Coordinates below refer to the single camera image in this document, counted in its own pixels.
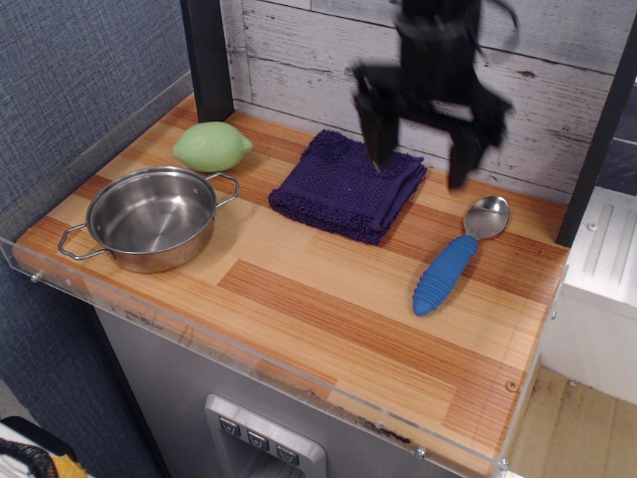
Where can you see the white toy sink unit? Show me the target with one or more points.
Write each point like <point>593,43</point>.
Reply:
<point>590,334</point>

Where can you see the purple folded cloth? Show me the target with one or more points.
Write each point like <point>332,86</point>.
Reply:
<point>336,188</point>

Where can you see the stainless steel pot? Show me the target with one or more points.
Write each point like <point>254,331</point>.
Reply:
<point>155,219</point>

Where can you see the blue handled metal spoon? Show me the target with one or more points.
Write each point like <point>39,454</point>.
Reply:
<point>486,219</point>

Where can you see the black left vertical post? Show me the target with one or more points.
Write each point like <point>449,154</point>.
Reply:
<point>208,59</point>

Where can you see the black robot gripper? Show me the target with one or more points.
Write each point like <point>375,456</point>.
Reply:
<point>434,84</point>

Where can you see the yellow object bottom left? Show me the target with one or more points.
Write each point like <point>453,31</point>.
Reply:
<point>66,467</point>

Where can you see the green plastic lemon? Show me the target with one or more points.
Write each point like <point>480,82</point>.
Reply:
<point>212,146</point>

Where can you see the clear acrylic table guard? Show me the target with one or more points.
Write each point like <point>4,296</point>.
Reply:
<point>331,322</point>

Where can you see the silver dispenser button panel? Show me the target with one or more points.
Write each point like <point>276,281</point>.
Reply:
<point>250,445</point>

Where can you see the black right vertical post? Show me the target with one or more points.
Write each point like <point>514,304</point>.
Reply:
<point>615,103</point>

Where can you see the black vertical post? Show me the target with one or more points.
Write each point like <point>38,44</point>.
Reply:
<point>208,59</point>
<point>615,103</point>

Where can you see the grey toy fridge cabinet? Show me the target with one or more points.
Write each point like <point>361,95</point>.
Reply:
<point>171,384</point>

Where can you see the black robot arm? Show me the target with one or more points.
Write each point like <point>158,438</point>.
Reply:
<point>446,10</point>

